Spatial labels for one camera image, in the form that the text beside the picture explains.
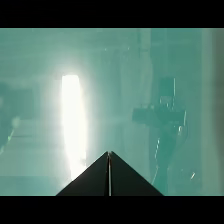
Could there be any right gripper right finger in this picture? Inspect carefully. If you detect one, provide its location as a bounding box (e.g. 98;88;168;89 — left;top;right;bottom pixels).
109;150;165;197

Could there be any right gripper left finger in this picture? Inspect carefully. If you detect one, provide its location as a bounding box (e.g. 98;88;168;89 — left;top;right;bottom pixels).
55;151;110;197

